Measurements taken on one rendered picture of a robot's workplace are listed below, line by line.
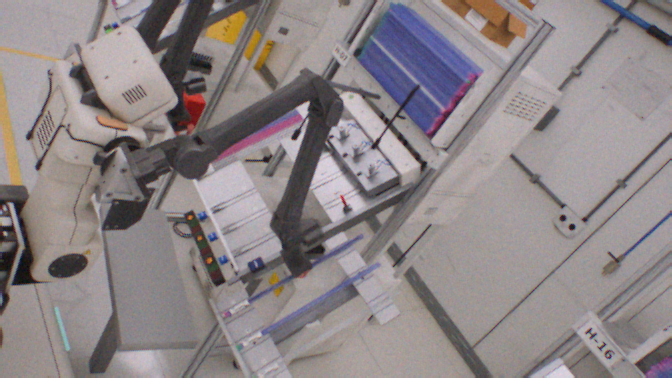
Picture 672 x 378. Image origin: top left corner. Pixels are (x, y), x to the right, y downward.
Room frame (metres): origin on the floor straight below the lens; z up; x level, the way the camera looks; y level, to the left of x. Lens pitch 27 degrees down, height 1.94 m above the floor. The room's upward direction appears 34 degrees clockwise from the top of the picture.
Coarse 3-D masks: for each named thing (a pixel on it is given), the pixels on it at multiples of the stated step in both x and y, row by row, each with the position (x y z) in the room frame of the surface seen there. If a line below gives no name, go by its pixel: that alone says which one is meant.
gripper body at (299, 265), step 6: (282, 252) 1.32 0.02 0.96; (288, 258) 1.26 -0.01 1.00; (300, 258) 1.27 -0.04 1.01; (306, 258) 1.31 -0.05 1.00; (288, 264) 1.29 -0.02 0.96; (294, 264) 1.27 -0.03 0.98; (300, 264) 1.29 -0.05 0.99; (306, 264) 1.30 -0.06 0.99; (312, 264) 1.30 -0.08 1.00; (294, 270) 1.28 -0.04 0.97; (300, 270) 1.28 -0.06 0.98; (306, 270) 1.28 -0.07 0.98; (294, 276) 1.26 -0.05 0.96
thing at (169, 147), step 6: (180, 138) 1.06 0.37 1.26; (186, 138) 1.07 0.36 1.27; (192, 138) 1.09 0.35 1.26; (162, 144) 1.02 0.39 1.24; (168, 144) 1.02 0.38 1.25; (174, 144) 1.02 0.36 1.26; (180, 144) 1.04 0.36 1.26; (186, 144) 1.04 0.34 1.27; (192, 144) 1.04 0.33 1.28; (198, 144) 1.07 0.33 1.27; (162, 150) 1.01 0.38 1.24; (168, 150) 1.00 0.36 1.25; (174, 150) 1.01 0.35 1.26; (168, 156) 1.00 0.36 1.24; (174, 156) 1.01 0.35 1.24; (168, 162) 1.00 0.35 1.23; (174, 168) 1.01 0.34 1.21
